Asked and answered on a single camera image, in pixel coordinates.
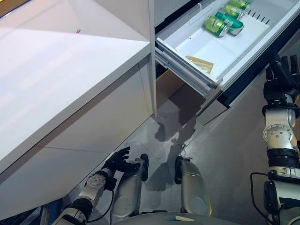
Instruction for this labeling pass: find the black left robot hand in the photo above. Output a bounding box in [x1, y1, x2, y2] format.
[102, 146, 132, 175]

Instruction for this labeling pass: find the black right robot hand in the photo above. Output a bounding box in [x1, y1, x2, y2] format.
[263, 52, 300, 104]

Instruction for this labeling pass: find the tan packet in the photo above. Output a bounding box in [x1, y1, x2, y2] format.
[186, 55, 214, 75]

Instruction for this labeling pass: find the white fridge drawer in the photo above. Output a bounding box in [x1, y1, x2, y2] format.
[154, 0, 300, 108]

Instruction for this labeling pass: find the silver left robot leg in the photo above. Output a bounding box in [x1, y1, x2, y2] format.
[110, 153, 150, 218]

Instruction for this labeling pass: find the silver robot leg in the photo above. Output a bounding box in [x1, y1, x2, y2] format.
[110, 153, 150, 218]
[174, 156, 214, 215]

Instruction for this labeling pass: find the grey robot torso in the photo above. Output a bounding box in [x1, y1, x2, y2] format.
[131, 210, 216, 225]

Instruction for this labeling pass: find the dark green white drink can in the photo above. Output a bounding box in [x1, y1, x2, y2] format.
[215, 10, 244, 36]

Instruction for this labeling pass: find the silver right robot leg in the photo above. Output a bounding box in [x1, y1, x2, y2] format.
[174, 156, 214, 215]

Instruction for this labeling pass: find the light green drink can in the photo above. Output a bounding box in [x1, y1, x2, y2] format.
[228, 0, 252, 11]
[202, 15, 229, 38]
[221, 3, 246, 19]

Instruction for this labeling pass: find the white counter cabinet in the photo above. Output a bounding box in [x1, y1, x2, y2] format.
[0, 0, 155, 211]

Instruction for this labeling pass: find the white vertical side panel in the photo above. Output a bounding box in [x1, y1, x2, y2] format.
[148, 0, 157, 118]

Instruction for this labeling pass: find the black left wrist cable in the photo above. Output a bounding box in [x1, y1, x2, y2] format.
[86, 185, 117, 225]

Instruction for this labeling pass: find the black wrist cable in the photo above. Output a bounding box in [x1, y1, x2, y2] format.
[86, 185, 117, 225]
[249, 172, 272, 225]

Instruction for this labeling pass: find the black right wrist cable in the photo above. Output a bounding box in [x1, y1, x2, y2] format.
[249, 172, 272, 225]

